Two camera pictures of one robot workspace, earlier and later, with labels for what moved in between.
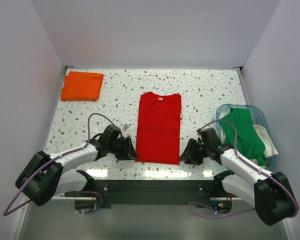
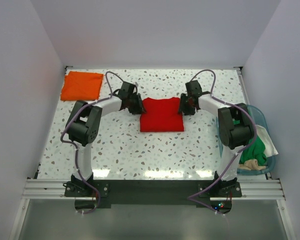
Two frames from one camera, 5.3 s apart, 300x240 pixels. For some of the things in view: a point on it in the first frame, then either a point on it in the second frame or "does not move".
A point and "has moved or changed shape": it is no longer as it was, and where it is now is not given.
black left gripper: (128, 152) → (139, 109)
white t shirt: (270, 149) does not move
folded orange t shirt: (81, 86) does not move
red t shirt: (158, 138) has moved or changed shape
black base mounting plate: (199, 192) does not move
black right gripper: (189, 155) → (183, 98)
